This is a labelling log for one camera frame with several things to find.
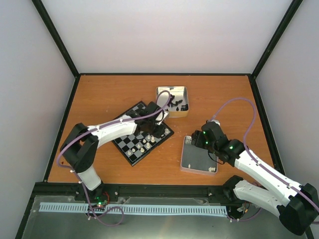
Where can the black chess pieces pile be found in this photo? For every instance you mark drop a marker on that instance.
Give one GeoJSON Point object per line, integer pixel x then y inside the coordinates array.
{"type": "Point", "coordinates": [178, 104]}

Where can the gold square tin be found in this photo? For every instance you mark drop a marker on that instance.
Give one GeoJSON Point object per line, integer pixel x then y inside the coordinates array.
{"type": "Point", "coordinates": [178, 91]}

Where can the pink square tin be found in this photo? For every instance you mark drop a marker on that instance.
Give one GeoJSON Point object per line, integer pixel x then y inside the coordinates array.
{"type": "Point", "coordinates": [194, 155]}

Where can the black and silver chessboard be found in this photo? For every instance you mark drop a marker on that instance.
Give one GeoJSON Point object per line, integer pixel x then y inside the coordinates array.
{"type": "Point", "coordinates": [128, 142]}

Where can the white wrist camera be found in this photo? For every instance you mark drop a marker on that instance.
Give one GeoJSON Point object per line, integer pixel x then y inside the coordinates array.
{"type": "Point", "coordinates": [161, 117]}
{"type": "Point", "coordinates": [215, 121]}

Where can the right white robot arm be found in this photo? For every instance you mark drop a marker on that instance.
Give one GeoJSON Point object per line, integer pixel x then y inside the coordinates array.
{"type": "Point", "coordinates": [294, 204]}

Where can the light blue cable duct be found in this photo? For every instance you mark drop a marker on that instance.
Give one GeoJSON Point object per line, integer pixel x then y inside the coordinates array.
{"type": "Point", "coordinates": [144, 210]}

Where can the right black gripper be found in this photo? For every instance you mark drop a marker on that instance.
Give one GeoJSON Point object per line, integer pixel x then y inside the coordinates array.
{"type": "Point", "coordinates": [197, 139]}

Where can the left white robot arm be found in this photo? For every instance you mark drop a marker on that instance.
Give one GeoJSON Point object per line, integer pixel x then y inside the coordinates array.
{"type": "Point", "coordinates": [79, 149]}

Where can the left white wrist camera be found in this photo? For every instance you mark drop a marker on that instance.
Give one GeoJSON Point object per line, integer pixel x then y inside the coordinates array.
{"type": "Point", "coordinates": [161, 117]}

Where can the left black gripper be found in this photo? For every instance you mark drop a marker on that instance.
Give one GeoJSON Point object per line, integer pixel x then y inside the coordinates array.
{"type": "Point", "coordinates": [159, 133]}

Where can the green lit circuit board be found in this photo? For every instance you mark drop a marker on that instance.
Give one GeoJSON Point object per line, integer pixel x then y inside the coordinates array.
{"type": "Point", "coordinates": [103, 200]}

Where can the white chess pieces pile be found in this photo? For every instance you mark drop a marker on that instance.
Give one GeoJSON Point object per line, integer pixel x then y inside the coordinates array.
{"type": "Point", "coordinates": [202, 168]}

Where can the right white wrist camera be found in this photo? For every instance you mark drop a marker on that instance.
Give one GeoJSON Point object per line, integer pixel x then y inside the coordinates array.
{"type": "Point", "coordinates": [215, 121]}

